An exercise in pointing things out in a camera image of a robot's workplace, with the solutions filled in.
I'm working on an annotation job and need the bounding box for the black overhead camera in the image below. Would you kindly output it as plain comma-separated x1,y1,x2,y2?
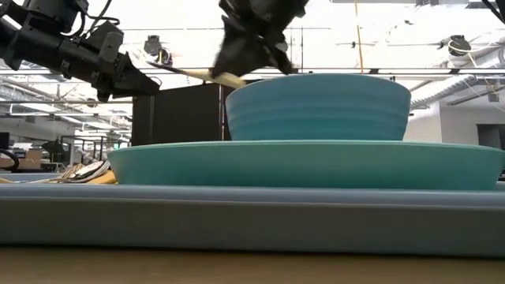
439,35,472,58
143,35,174,68

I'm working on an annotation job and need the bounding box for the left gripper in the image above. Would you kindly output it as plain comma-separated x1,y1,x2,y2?
54,37,162,103

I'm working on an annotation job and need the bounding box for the brown cardboard box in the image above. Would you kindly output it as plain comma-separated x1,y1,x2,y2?
0,148,43,171

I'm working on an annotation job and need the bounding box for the black arched cable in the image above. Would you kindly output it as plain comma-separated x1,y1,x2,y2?
0,148,21,172

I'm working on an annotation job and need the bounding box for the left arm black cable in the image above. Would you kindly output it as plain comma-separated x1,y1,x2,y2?
73,0,122,39

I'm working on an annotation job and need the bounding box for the black folding partition screen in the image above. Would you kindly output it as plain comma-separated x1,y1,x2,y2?
130,80,238,148

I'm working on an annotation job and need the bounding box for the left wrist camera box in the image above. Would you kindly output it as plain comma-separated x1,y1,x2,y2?
85,21,125,60

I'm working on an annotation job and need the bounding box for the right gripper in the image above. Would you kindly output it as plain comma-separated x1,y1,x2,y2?
211,0,312,79

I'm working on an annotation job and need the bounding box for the silver ceiling duct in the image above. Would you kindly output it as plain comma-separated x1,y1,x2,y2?
409,73,505,112

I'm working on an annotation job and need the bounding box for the yellow cloth napkin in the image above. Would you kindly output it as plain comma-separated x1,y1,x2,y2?
0,169,118,185

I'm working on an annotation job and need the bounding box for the black desk lamp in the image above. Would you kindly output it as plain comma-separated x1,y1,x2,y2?
40,137,66,155

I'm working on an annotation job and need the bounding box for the fork with cream handle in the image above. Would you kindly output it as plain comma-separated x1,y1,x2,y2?
38,163,86,185

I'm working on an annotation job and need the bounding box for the knife with cream handle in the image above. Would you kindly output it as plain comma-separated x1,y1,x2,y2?
147,60,247,90

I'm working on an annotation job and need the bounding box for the blue bowl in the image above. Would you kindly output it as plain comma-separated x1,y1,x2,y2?
225,73,413,142

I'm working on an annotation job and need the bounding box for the blue plastic tray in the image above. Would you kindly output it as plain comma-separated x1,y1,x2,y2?
0,171,505,259

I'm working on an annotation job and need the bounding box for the teal plate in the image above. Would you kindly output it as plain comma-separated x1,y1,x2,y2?
107,139,505,192

